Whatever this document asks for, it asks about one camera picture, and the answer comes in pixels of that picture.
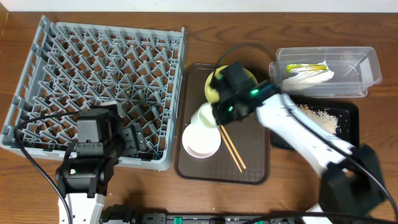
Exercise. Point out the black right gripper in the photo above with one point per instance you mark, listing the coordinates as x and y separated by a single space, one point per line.
219 113

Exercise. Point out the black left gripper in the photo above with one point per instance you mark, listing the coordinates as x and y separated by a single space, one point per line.
133 140

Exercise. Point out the white cup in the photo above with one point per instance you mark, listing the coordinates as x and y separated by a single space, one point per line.
204 116

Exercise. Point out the green yellow snack wrapper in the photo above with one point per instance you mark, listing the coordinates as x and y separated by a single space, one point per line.
297 68

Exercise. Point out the pink bowl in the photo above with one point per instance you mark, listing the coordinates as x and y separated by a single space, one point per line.
201 142

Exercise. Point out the leftover rice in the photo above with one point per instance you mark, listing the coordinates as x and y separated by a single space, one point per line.
325 120

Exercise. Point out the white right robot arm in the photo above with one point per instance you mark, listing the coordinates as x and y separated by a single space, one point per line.
351 183

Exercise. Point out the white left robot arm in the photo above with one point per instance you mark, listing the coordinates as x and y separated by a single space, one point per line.
88 164

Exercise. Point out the grey dishwasher rack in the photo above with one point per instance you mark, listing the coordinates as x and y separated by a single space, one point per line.
71 67

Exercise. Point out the black waste tray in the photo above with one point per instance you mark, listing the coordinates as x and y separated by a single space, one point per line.
346 112

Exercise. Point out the yellow plate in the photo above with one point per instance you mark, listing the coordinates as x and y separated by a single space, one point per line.
212 95

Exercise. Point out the right wooden chopstick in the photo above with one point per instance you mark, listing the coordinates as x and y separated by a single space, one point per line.
231 143

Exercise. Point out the wooden chopstick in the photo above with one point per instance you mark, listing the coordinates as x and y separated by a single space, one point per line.
231 143
223 137

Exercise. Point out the left wooden chopstick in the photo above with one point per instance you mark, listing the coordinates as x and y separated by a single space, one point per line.
223 137

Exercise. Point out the brown plastic tray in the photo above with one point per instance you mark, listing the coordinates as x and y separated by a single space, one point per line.
250 138

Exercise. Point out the white crumpled napkin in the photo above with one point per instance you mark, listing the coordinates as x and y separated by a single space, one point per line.
303 80

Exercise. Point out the clear plastic bin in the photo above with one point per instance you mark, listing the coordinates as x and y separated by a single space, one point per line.
355 68

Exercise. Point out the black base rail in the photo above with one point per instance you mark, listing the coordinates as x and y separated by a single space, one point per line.
128 214

